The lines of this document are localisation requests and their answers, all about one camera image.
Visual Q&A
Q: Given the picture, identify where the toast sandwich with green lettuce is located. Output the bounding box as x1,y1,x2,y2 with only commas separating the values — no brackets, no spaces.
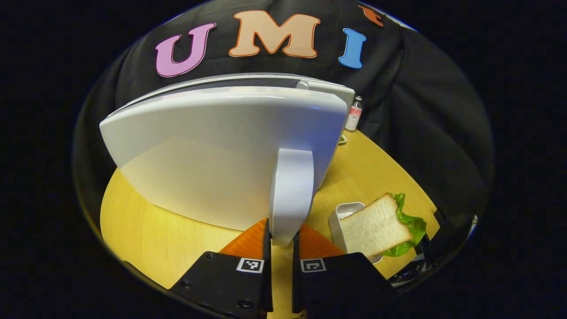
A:
339,192,428,259

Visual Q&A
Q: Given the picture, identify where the black backdrop cloth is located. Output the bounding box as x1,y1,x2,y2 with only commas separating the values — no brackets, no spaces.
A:
73,0,495,249

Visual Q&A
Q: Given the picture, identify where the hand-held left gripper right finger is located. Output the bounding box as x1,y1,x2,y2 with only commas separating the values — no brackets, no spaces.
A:
291,223,397,319

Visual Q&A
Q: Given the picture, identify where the small clear bottle pink label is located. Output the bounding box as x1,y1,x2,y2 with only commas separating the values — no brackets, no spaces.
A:
344,96,363,132

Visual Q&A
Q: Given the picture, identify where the white microwave oven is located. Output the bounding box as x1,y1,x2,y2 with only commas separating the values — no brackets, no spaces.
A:
99,73,356,246

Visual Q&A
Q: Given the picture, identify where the white plastic tray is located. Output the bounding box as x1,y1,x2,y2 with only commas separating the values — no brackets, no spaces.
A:
328,202,384,265

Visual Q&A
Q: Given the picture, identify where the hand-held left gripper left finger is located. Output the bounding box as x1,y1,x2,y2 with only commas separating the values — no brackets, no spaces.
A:
171,217,274,319

